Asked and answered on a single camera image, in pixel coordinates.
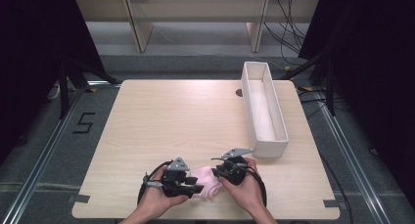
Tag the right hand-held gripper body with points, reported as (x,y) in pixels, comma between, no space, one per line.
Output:
(236,170)

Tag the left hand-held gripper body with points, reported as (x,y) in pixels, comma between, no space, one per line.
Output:
(174,181)

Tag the pink sock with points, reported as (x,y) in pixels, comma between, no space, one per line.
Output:
(212,189)
(202,175)

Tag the white rectangular box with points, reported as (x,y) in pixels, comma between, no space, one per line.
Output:
(279,147)

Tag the person's left hand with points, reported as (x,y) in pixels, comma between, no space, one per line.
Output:
(153,198)

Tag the person's right hand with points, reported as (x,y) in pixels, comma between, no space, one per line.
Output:
(249,194)

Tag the grey floor tape piece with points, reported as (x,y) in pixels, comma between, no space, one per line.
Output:
(78,198)
(331,203)

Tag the black metal stand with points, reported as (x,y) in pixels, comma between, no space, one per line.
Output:
(63,93)
(330,93)

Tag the beige wooden background furniture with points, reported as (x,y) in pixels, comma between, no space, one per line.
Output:
(143,35)

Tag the black curtain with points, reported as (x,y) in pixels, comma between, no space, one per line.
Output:
(29,54)
(375,70)

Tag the metal floor rail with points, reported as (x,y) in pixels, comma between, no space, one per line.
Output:
(352,158)
(42,162)

